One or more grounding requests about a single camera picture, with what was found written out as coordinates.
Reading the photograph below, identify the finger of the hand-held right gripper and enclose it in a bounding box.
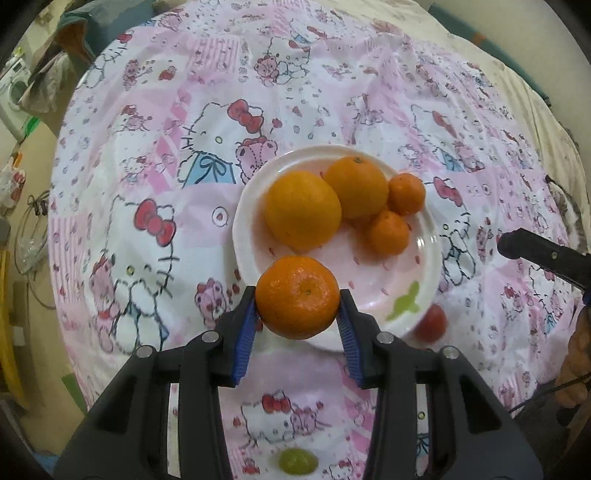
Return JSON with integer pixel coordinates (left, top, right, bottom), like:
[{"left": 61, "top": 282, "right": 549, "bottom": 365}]
[{"left": 497, "top": 228, "right": 591, "bottom": 292}]

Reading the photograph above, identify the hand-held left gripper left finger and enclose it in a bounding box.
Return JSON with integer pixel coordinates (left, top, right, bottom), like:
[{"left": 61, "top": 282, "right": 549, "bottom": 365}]
[{"left": 54, "top": 285, "right": 258, "bottom": 480}]

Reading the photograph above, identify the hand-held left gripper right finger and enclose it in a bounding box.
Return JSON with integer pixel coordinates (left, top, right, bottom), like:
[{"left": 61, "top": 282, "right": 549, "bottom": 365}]
[{"left": 336, "top": 287, "right": 544, "bottom": 480}]

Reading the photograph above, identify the white plate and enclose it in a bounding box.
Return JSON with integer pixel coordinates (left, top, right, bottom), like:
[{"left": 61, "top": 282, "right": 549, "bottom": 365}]
[{"left": 232, "top": 144, "right": 439, "bottom": 352}]

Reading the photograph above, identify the small mandarin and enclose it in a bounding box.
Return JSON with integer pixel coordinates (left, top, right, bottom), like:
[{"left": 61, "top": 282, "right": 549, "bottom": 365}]
[
  {"left": 255, "top": 255, "right": 341, "bottom": 341},
  {"left": 387, "top": 172, "right": 426, "bottom": 216},
  {"left": 367, "top": 209, "right": 411, "bottom": 257}
]

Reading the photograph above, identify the large orange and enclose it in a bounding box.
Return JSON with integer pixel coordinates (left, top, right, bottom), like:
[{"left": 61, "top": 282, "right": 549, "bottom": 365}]
[
  {"left": 264, "top": 171, "right": 343, "bottom": 253},
  {"left": 322, "top": 156, "right": 389, "bottom": 220}
]

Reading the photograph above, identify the person's right hand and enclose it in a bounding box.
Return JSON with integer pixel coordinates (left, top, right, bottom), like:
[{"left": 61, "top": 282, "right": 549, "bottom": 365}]
[{"left": 554, "top": 308, "right": 591, "bottom": 410}]

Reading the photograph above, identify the tabby cat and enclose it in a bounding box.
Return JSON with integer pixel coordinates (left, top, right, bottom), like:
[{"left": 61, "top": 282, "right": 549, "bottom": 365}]
[{"left": 545, "top": 175, "right": 585, "bottom": 232}]

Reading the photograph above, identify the red tomato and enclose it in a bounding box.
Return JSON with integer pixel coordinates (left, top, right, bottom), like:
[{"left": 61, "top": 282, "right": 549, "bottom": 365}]
[{"left": 413, "top": 302, "right": 448, "bottom": 344}]

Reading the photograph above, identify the green round fruit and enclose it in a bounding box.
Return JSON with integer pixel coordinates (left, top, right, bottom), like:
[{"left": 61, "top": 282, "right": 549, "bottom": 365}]
[{"left": 277, "top": 449, "right": 319, "bottom": 476}]

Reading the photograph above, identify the pink cartoon printed blanket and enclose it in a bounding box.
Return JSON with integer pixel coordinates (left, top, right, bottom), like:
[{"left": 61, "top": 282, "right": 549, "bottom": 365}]
[{"left": 48, "top": 0, "right": 578, "bottom": 480}]

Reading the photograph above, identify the yellow rack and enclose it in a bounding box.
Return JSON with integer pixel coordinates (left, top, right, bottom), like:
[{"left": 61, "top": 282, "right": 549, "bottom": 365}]
[{"left": 0, "top": 249, "right": 26, "bottom": 411}]

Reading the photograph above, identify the white plastic bag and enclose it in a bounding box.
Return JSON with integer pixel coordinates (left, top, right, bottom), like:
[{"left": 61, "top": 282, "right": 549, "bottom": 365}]
[{"left": 0, "top": 157, "right": 26, "bottom": 213}]

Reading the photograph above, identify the grey draped cloth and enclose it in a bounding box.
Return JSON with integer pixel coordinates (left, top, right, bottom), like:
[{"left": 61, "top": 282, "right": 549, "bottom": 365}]
[{"left": 21, "top": 51, "right": 75, "bottom": 114}]

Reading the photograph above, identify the white washing machine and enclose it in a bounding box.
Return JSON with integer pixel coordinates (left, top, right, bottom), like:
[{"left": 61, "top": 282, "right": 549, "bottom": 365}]
[{"left": 0, "top": 58, "right": 35, "bottom": 139}]

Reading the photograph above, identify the black cable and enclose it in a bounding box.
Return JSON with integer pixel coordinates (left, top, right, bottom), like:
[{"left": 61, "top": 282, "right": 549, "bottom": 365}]
[{"left": 508, "top": 378, "right": 583, "bottom": 416}]

